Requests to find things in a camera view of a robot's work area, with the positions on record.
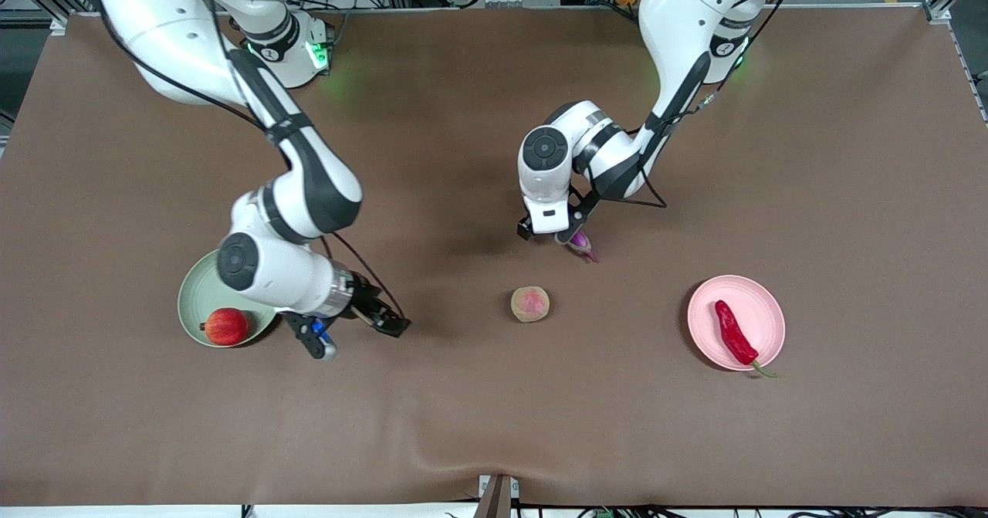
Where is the pink round plate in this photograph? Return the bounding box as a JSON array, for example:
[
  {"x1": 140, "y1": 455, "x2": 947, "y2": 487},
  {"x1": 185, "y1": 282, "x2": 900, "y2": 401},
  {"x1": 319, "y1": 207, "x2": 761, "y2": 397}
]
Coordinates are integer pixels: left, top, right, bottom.
[{"x1": 687, "y1": 274, "x2": 787, "y2": 372}]

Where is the brown table cloth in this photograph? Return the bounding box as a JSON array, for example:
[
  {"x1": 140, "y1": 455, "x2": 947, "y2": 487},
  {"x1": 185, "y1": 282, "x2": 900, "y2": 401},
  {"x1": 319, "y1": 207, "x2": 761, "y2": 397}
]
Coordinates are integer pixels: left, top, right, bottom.
[{"x1": 0, "y1": 5, "x2": 988, "y2": 507}]

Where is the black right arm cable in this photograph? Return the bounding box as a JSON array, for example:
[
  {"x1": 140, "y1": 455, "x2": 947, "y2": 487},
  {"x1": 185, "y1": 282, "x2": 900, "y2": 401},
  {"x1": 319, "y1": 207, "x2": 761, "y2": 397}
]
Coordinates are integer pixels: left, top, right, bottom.
[{"x1": 96, "y1": 0, "x2": 408, "y2": 322}]

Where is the purple eggplant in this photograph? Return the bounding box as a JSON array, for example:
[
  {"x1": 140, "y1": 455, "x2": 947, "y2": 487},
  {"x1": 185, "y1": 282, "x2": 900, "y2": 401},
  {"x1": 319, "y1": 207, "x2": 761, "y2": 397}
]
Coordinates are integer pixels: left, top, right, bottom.
[{"x1": 554, "y1": 229, "x2": 601, "y2": 265}]

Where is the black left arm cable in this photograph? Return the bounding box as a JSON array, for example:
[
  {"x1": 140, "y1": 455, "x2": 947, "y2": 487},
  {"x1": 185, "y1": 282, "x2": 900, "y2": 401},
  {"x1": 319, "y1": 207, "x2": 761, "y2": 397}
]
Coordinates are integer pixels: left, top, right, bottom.
[{"x1": 567, "y1": 0, "x2": 800, "y2": 210}]

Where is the pink green peach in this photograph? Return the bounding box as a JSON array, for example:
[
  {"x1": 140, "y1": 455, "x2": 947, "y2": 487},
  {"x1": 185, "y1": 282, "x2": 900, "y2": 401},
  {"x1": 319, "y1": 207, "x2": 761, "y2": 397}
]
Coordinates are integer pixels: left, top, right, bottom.
[{"x1": 510, "y1": 285, "x2": 551, "y2": 324}]

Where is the camera stand post with clamp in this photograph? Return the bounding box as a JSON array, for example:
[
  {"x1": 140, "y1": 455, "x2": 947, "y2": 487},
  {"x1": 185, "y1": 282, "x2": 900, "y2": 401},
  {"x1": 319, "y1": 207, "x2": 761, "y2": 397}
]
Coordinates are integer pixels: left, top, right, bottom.
[{"x1": 477, "y1": 474, "x2": 520, "y2": 518}]

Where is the red apple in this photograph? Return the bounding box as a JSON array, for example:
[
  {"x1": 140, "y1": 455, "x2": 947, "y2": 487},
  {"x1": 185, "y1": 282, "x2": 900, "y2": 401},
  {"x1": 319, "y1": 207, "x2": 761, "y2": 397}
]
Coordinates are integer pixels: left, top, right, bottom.
[{"x1": 200, "y1": 307, "x2": 251, "y2": 347}]

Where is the red chili pepper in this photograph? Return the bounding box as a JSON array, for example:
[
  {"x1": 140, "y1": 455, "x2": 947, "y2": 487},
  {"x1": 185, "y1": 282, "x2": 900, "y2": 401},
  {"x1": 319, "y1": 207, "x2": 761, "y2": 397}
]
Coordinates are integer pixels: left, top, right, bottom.
[{"x1": 713, "y1": 299, "x2": 779, "y2": 380}]

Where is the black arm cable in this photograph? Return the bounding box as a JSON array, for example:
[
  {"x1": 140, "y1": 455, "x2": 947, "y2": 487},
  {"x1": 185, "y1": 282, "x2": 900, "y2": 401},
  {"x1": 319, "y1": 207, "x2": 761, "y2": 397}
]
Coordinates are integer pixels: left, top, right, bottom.
[
  {"x1": 567, "y1": 0, "x2": 800, "y2": 210},
  {"x1": 96, "y1": 0, "x2": 408, "y2": 322}
]

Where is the green round plate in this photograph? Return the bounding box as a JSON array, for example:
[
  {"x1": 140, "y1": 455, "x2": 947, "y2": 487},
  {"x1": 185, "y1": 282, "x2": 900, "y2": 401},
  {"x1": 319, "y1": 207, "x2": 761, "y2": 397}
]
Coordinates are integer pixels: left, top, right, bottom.
[{"x1": 178, "y1": 249, "x2": 279, "y2": 348}]

